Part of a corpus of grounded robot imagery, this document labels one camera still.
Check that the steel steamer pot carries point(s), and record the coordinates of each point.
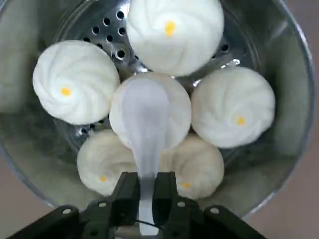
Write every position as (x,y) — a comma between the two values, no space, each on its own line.
(286,99)

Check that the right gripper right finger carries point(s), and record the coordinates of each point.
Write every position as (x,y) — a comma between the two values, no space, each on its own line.
(167,199)

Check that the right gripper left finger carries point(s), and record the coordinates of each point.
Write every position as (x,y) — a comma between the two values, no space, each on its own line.
(124,199)

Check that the white ceramic spoon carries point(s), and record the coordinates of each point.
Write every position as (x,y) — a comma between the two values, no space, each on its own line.
(147,112)

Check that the white steamed bun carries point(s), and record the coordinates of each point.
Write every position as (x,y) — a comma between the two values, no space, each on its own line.
(74,82)
(233,107)
(174,44)
(199,159)
(104,161)
(179,112)

